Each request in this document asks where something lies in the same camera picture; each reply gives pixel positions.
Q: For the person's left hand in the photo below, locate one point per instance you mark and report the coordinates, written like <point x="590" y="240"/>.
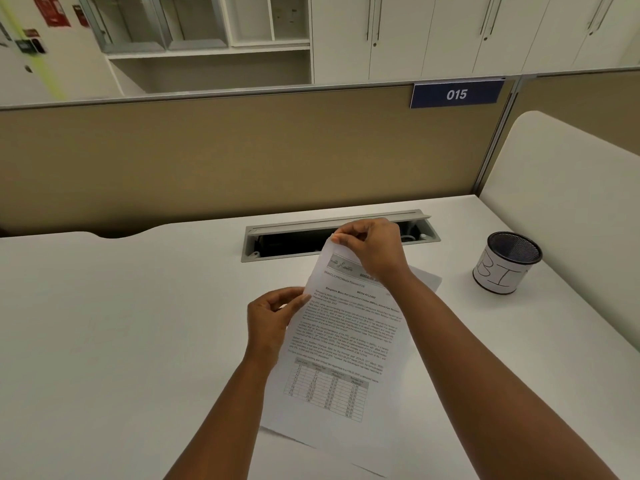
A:
<point x="270" y="324"/>

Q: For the person's right hand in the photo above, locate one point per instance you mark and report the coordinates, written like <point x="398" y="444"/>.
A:
<point x="380" y="249"/>

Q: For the printed white papers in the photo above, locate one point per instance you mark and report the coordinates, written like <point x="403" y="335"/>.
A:
<point x="340" y="344"/>

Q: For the person's left forearm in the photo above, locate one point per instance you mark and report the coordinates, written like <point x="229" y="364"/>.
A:
<point x="220" y="424"/>

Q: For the person's right forearm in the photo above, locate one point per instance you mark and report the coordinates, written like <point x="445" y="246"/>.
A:
<point x="490" y="384"/>

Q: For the black mesh pen holder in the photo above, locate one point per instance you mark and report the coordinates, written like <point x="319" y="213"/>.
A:
<point x="500" y="274"/>

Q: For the blue number sign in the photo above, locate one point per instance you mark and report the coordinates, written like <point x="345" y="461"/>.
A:
<point x="430" y="95"/>

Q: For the wide beige partition panel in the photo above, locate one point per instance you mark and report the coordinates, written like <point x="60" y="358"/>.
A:
<point x="225" y="159"/>

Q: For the white rounded desk divider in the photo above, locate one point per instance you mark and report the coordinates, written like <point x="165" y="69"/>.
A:
<point x="575" y="209"/>

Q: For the white cabinet with doors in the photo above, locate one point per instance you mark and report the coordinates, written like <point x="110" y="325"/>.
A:
<point x="450" y="39"/>

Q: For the narrow beige partition panel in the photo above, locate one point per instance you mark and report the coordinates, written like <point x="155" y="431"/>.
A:
<point x="585" y="107"/>

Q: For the white open shelf unit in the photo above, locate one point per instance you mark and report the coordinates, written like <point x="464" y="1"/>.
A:
<point x="215" y="52"/>

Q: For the grey framed glass door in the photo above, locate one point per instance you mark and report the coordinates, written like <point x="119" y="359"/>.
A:
<point x="195" y="17"/>
<point x="130" y="19"/>

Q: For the white room door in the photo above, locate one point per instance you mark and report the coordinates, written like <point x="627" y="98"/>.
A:
<point x="45" y="74"/>

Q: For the small red sign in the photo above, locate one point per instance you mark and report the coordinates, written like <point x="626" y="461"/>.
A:
<point x="81" y="15"/>

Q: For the large red sign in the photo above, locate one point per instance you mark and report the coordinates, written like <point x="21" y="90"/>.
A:
<point x="50" y="9"/>

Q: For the grey partition post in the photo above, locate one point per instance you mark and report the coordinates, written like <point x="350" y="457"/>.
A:
<point x="496" y="139"/>

